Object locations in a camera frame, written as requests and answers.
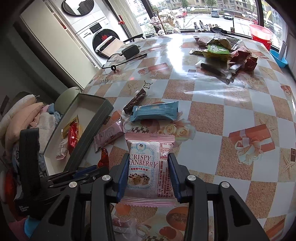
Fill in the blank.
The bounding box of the pink crispy cranberry snack packet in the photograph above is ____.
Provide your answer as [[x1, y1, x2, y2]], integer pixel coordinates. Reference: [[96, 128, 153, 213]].
[[121, 132, 176, 207]]

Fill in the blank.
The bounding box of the light blue snack bar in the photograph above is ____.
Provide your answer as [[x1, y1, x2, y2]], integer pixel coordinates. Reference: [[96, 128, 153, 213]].
[[129, 101, 179, 122]]

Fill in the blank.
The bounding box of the small pink packet in box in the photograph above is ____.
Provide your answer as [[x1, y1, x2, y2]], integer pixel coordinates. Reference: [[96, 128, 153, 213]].
[[56, 138, 68, 160]]

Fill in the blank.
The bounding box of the small red candy wrapper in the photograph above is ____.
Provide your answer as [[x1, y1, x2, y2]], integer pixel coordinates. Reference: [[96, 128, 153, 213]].
[[97, 148, 109, 168]]

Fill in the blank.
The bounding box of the yellow snack packet in box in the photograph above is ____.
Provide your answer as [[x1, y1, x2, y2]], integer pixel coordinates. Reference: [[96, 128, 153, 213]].
[[61, 115, 83, 140]]

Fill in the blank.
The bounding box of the red snack packet in box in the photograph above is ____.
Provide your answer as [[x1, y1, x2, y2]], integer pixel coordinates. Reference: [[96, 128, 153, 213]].
[[68, 123, 78, 155]]

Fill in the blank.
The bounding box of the mauve pink snack bar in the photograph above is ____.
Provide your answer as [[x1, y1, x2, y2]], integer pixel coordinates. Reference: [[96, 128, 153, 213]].
[[94, 120, 125, 152]]

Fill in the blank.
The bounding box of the dark green storage box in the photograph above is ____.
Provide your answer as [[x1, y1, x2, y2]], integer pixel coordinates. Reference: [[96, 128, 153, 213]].
[[44, 93, 113, 176]]

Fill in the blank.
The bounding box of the dark brown snack bar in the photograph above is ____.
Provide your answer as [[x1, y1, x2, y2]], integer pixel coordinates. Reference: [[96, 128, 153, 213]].
[[123, 88, 146, 114]]

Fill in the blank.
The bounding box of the red snack bag pile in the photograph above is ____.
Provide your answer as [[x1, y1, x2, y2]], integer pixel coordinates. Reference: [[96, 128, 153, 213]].
[[228, 46, 258, 74]]

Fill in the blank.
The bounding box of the blue plastic basin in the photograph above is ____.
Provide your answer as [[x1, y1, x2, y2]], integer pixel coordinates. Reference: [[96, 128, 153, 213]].
[[270, 49, 288, 68]]

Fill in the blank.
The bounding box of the black power adapter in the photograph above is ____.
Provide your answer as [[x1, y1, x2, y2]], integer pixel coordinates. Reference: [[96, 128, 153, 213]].
[[121, 45, 139, 59]]

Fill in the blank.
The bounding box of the green snack bag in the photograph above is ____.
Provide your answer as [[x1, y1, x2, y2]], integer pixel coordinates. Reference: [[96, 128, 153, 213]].
[[202, 44, 231, 61]]

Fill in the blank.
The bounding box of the white washing machine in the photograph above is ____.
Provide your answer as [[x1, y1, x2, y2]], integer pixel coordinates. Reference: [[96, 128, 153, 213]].
[[50, 1, 128, 67]]

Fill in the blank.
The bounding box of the red plastic bucket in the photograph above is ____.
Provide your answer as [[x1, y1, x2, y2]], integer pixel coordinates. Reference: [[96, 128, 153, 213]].
[[249, 24, 273, 51]]

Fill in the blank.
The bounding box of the black adapter cable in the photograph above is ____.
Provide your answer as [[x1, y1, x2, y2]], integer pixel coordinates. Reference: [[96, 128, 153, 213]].
[[101, 52, 148, 71]]

